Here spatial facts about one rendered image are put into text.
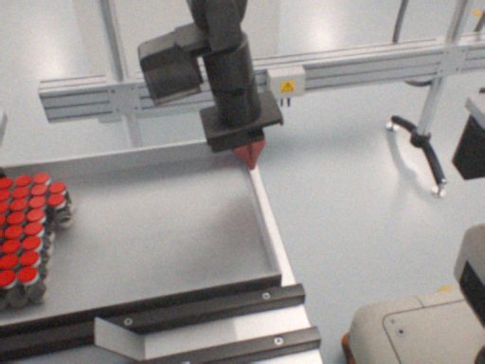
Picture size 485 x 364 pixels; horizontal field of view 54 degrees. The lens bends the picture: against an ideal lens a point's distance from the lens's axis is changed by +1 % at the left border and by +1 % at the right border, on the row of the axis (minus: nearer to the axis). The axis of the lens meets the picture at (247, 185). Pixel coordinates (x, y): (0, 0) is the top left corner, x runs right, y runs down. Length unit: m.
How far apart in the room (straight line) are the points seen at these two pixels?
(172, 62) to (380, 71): 1.29
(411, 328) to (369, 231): 0.62
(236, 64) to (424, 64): 1.36
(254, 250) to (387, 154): 1.62
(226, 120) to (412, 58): 1.27
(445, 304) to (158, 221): 0.91
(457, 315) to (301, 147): 1.08
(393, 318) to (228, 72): 0.91
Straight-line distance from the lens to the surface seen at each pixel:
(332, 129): 2.28
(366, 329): 1.29
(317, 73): 1.68
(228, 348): 0.53
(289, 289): 0.56
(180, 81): 0.55
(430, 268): 1.80
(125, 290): 0.60
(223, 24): 0.51
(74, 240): 0.67
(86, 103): 1.64
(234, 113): 0.59
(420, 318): 1.33
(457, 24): 1.86
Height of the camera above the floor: 1.37
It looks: 44 degrees down
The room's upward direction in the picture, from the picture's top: straight up
